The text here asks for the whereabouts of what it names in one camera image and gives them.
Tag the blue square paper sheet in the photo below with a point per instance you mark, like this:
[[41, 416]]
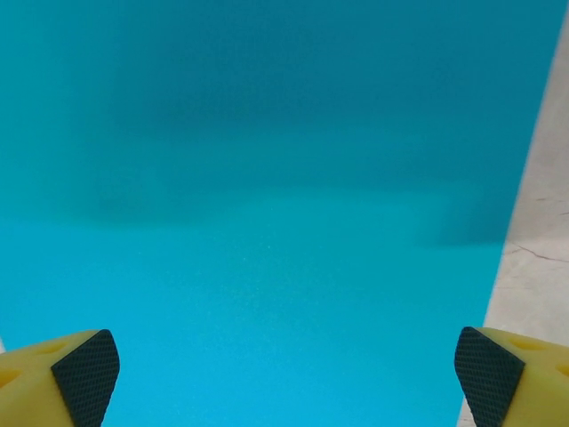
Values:
[[266, 222]]

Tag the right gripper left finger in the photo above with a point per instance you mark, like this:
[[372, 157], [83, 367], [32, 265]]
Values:
[[53, 382]]

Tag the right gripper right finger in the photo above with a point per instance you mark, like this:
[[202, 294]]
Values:
[[511, 382]]

